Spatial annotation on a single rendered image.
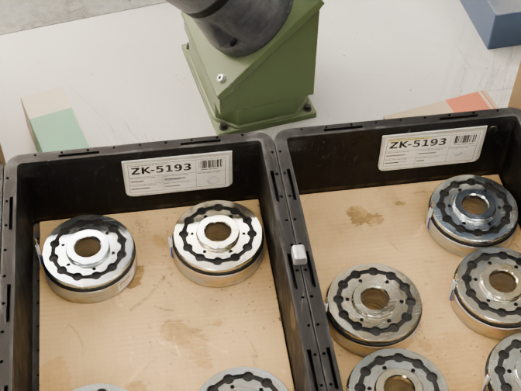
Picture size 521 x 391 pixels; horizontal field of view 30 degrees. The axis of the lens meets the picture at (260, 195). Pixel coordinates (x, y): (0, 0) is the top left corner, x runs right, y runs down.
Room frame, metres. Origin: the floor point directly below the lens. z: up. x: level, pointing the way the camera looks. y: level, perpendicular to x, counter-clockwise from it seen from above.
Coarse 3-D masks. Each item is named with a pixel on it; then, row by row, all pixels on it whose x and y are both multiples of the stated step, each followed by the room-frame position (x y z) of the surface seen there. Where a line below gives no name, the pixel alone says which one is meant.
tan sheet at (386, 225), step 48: (336, 192) 0.77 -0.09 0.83; (384, 192) 0.77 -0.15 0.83; (432, 192) 0.78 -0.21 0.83; (336, 240) 0.70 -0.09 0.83; (384, 240) 0.70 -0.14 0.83; (432, 240) 0.70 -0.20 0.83; (432, 288) 0.63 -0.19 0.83; (432, 336) 0.57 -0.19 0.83; (480, 336) 0.57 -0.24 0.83; (480, 384) 0.51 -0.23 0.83
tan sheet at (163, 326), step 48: (144, 240) 0.69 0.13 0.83; (48, 288) 0.63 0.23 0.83; (144, 288) 0.63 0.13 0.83; (192, 288) 0.63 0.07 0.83; (240, 288) 0.63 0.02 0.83; (48, 336) 0.56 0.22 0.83; (96, 336) 0.56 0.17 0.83; (144, 336) 0.56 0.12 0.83; (192, 336) 0.57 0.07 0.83; (240, 336) 0.57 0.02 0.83; (48, 384) 0.50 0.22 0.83; (144, 384) 0.51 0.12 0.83; (192, 384) 0.51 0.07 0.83; (288, 384) 0.51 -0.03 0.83
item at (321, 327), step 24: (384, 120) 0.80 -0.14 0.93; (408, 120) 0.80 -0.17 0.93; (432, 120) 0.80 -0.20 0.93; (456, 120) 0.80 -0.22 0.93; (480, 120) 0.80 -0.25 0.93; (288, 168) 0.72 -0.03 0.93; (288, 192) 0.69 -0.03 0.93; (312, 264) 0.59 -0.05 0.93; (312, 288) 0.56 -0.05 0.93; (312, 312) 0.53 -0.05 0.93
